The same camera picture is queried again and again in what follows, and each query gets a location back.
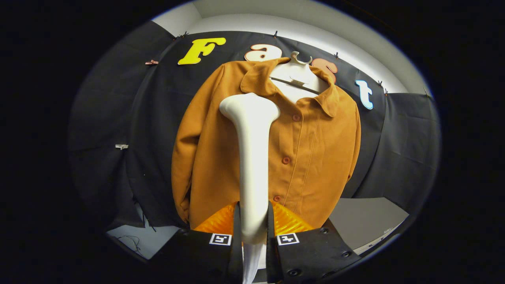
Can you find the grey cabinet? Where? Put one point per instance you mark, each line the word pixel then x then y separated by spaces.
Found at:
pixel 363 221

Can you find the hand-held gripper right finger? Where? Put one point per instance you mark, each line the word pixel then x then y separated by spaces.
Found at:
pixel 311 256

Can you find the small white clip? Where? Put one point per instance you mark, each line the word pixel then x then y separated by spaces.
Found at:
pixel 121 146

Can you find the black backdrop cloth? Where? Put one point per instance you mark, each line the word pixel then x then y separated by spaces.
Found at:
pixel 146 118

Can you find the orange button-up shirt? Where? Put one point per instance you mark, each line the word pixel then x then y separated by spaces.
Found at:
pixel 315 157

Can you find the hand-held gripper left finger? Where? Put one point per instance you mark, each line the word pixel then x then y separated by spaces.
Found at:
pixel 197 256

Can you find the white garment steamer head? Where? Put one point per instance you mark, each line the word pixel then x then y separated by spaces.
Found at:
pixel 252 157

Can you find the white mannequin torso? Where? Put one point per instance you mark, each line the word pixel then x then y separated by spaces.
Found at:
pixel 296 75

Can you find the row of black clips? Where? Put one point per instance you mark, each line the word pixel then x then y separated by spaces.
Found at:
pixel 275 34

